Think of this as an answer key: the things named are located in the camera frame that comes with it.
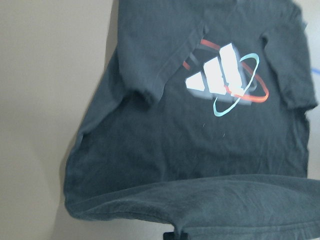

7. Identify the black graphic t-shirt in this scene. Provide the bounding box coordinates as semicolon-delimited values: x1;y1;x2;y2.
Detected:
64;0;320;240

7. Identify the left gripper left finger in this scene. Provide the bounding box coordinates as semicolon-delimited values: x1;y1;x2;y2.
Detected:
163;232;175;240

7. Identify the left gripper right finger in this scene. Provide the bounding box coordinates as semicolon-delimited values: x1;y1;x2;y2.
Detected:
180;232;190;240

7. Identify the brown paper table cover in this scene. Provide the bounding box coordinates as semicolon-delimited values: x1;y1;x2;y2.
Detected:
0;0;173;240

